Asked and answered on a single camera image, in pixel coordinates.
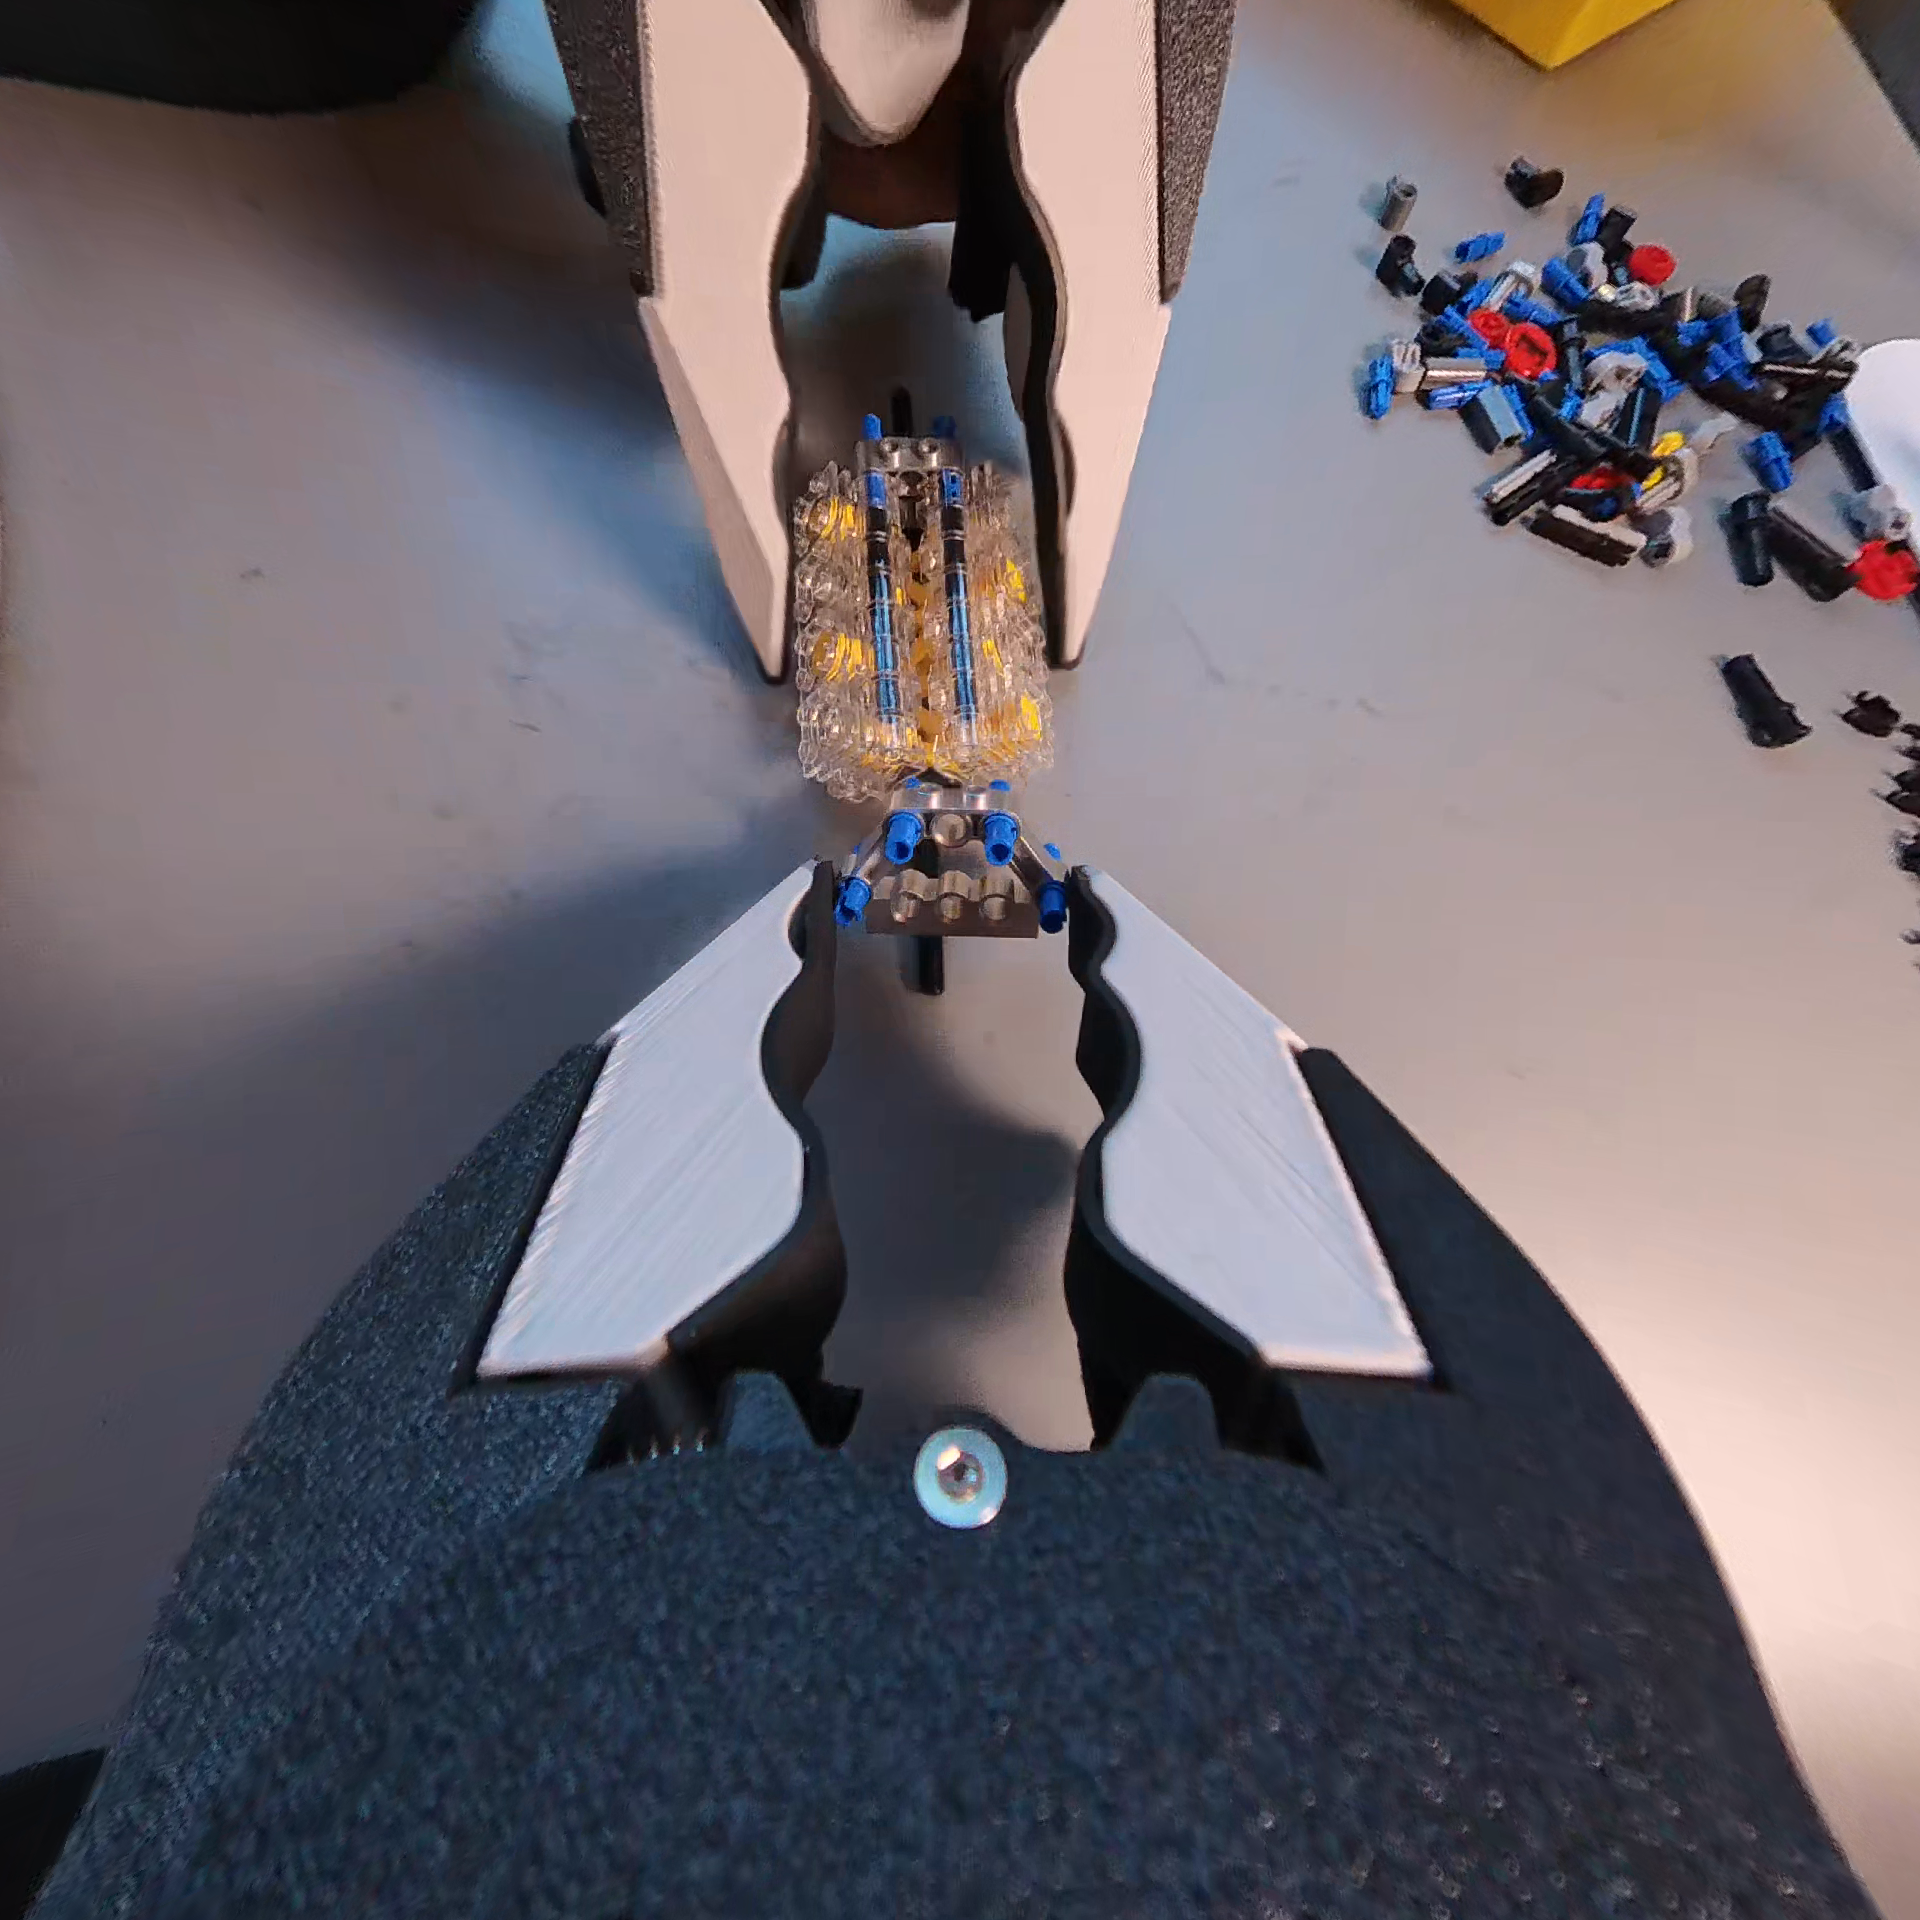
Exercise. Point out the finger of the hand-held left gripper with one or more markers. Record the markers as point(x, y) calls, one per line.
point(1103, 226)
point(715, 226)

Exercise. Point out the pile of mixed toy parts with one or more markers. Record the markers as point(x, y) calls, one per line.
point(1621, 389)

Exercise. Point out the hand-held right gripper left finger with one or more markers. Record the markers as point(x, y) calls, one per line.
point(661, 1201)

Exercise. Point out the small grey toy connector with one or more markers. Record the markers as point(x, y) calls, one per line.
point(1397, 202)

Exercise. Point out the clear toy brick engine model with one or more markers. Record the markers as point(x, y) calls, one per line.
point(923, 630)

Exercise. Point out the white tray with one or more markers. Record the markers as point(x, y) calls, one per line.
point(1893, 405)

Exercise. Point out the blue toy pin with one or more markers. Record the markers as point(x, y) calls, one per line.
point(851, 898)
point(902, 837)
point(1049, 898)
point(1001, 837)

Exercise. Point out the person's left hand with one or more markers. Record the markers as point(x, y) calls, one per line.
point(908, 189)

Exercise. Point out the black chair armrest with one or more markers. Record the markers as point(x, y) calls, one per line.
point(225, 45)

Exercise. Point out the grey desk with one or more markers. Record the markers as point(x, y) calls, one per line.
point(376, 599)

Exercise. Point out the small black toy connector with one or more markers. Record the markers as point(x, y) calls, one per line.
point(1533, 182)

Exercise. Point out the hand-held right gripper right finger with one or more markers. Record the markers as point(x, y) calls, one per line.
point(1244, 1201)

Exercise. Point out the grey perforated toy plate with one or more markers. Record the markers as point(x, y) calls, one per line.
point(955, 908)

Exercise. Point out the pile of small black pins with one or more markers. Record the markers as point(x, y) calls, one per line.
point(1899, 781)

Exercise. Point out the yellow bin with black parts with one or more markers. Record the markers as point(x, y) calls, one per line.
point(1560, 23)

